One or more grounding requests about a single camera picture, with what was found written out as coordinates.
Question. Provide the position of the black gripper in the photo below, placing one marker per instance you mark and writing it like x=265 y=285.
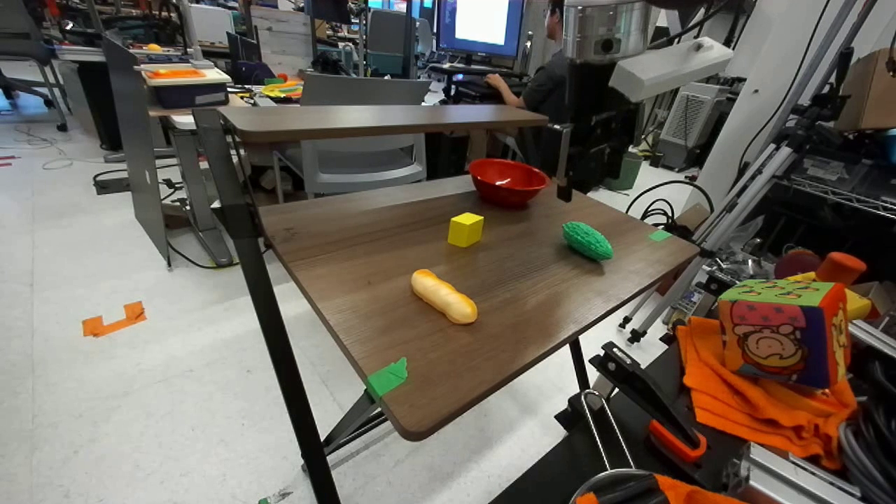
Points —
x=604 y=92

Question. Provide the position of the green toy vegetable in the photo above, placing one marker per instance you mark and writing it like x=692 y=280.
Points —
x=588 y=242

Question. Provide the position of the red bowl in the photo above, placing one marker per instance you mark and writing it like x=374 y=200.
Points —
x=508 y=186

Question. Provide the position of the green bin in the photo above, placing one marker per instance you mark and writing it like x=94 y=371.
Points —
x=630 y=169

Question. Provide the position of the person in dark shirt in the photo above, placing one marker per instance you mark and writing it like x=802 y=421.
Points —
x=546 y=88

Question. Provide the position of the green tape piece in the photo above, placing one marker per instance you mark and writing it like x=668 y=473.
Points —
x=660 y=235
x=388 y=378

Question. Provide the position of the yellow cube block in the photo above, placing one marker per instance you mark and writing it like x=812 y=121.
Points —
x=465 y=231

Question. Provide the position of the white slanted support column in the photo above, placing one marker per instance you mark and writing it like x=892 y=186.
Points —
x=756 y=121

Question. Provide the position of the computer monitor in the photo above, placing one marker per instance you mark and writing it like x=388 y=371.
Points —
x=479 y=22

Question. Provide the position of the yellow toy bread roll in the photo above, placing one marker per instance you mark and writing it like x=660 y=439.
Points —
x=447 y=296

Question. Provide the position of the brown wooden desk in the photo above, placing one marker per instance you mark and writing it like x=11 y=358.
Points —
x=374 y=119

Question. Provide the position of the colourful plush cube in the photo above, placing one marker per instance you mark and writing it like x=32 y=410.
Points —
x=779 y=331

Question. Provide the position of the orange plush toy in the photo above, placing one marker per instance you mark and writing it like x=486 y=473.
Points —
x=840 y=266

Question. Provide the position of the orange cloth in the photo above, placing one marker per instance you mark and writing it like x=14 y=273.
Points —
x=738 y=401
x=695 y=490

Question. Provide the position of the cardboard box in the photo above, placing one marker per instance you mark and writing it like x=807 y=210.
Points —
x=868 y=88

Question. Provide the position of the dark grey desk panel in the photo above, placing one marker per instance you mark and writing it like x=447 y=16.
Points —
x=136 y=148

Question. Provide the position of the orange clamp on floor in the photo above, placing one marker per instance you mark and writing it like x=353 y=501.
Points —
x=95 y=326

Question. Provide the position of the light grey wrist camera bar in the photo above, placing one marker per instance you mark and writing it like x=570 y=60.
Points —
x=674 y=68

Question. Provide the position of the silver aluminium rail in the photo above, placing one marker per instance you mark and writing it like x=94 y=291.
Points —
x=709 y=242

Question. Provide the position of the black metal table frame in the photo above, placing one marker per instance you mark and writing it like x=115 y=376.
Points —
x=268 y=308

